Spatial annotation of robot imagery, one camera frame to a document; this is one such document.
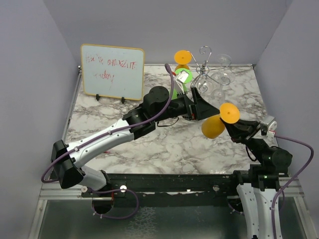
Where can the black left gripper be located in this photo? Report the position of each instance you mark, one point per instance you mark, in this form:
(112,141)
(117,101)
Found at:
(200,109)

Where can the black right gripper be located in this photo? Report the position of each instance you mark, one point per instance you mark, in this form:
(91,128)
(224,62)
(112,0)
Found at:
(242,130)

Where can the orange plastic glass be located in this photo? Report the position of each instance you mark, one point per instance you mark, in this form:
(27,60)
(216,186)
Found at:
(214,126)
(182,59)

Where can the clear tall glass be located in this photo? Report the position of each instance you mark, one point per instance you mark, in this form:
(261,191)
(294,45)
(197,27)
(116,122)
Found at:
(204,86)

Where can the clear wine glass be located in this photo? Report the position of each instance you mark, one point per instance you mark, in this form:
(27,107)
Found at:
(218,93)

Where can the clear short glass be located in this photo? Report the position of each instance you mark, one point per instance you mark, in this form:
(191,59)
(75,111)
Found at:
(223,64)

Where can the green plastic wine glass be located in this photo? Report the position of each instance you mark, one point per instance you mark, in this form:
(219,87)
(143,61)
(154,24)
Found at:
(174,94)

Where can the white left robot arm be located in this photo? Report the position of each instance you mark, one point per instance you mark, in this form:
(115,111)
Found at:
(70,159)

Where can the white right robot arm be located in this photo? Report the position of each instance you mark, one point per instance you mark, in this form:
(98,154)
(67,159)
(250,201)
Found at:
(257,188)

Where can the chrome wine glass rack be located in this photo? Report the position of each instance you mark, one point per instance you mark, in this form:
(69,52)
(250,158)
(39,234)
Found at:
(203,70)

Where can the yellow framed whiteboard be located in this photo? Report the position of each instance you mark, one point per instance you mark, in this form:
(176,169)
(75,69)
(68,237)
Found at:
(113,71)

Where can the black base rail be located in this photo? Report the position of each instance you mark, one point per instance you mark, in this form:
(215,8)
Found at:
(168,190)

